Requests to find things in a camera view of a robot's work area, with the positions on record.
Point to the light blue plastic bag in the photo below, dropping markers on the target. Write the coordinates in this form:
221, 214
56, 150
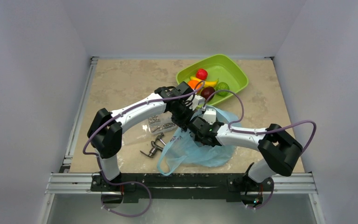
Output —
182, 149

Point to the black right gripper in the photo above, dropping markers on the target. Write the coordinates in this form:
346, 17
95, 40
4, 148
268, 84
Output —
194, 126

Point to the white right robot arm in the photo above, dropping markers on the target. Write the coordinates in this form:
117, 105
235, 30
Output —
280, 151

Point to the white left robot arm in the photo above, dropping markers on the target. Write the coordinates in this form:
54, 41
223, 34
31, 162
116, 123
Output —
106, 131

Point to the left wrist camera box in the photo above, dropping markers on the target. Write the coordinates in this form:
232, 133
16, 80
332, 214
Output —
197, 102

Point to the orange fake fruit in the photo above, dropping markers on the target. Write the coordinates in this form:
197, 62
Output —
195, 85

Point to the yellow fake fruit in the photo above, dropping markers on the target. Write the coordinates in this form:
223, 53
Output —
206, 83

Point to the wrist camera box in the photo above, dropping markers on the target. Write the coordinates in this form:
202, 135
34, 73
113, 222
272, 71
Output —
209, 115
197, 102

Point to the black metal clamp tool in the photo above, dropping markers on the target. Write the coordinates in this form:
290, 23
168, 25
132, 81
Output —
154, 149

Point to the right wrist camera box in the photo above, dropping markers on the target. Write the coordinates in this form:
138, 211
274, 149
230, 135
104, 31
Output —
209, 115

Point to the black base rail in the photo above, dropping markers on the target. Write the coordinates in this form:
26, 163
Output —
229, 187

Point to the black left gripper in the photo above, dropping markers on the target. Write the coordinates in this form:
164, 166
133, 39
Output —
181, 123

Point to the dark red fake apple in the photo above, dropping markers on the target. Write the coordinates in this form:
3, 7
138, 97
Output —
207, 92

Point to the clear plastic screw box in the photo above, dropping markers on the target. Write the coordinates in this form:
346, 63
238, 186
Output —
147, 128

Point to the red fake fruit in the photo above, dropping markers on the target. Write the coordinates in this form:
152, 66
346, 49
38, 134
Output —
201, 74

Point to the green plastic tray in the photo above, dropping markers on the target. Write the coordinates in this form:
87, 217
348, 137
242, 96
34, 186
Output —
219, 67

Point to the green fake fruit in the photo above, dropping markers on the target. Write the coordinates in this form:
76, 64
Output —
222, 87

